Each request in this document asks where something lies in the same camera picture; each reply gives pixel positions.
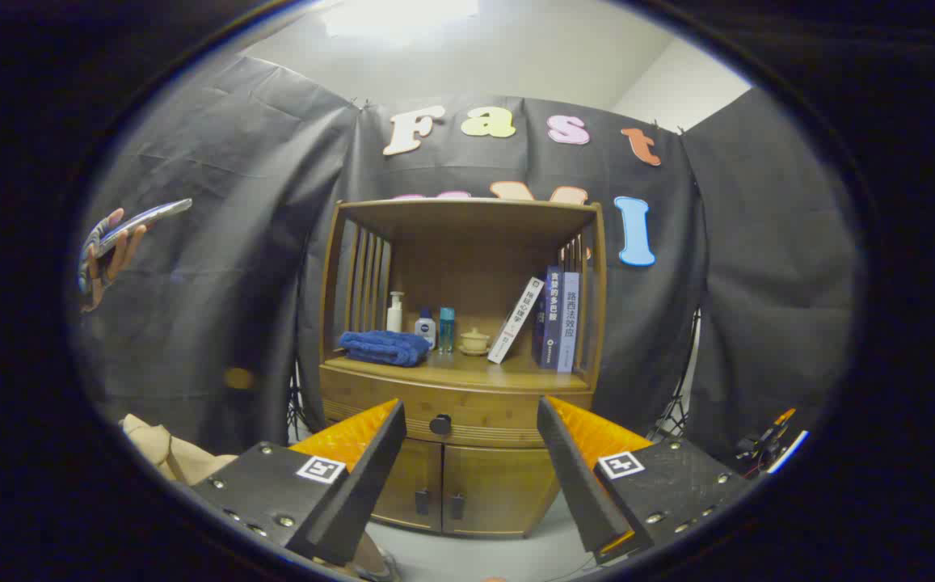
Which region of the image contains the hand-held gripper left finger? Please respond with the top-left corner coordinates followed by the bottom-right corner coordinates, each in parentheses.
top-left (191, 398), bottom-right (407, 567)

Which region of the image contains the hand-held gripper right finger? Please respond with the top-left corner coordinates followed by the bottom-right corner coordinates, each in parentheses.
top-left (537, 395), bottom-right (751, 565)

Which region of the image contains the wooden drawer with black knob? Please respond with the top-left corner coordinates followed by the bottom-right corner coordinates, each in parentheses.
top-left (320, 365), bottom-right (593, 448)

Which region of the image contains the wooden countertop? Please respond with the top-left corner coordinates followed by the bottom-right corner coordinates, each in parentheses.
top-left (326, 352), bottom-right (593, 393)

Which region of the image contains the wooden cabinet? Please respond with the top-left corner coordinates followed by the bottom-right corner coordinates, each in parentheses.
top-left (318, 198), bottom-right (607, 538)

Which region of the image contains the grey shoe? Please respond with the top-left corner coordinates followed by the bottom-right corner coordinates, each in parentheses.
top-left (350, 529), bottom-right (402, 581)

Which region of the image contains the black backdrop stand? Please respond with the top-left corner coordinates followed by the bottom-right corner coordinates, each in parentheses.
top-left (649, 307), bottom-right (702, 441)
top-left (285, 360), bottom-right (310, 441)

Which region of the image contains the blue folded towel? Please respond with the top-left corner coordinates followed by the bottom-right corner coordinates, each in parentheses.
top-left (338, 330), bottom-right (432, 368)

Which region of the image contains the light blue book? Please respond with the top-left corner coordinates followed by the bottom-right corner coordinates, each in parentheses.
top-left (556, 271), bottom-right (581, 373)

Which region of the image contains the dark blue book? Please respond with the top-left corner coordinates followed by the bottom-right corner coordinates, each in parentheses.
top-left (532, 265), bottom-right (565, 371)

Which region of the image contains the white book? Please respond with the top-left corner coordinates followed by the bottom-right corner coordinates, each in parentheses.
top-left (486, 276), bottom-right (545, 365)

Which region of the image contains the beige cloth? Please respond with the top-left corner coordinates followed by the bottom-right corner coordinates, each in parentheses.
top-left (118, 414), bottom-right (238, 486)

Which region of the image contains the black device with orange tip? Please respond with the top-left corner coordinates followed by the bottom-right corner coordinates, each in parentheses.
top-left (735, 408), bottom-right (809, 478)

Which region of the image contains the smartphone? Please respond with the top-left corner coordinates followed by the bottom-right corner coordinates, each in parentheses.
top-left (95, 198), bottom-right (193, 258)

